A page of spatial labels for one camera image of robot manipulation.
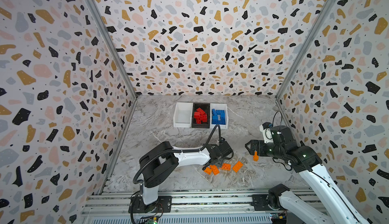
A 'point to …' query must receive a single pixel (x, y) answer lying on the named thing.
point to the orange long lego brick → (226, 166)
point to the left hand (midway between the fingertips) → (220, 156)
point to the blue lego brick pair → (222, 113)
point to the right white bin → (223, 106)
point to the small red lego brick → (196, 114)
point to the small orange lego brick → (208, 170)
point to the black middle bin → (205, 107)
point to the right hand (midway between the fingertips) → (253, 143)
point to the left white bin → (182, 116)
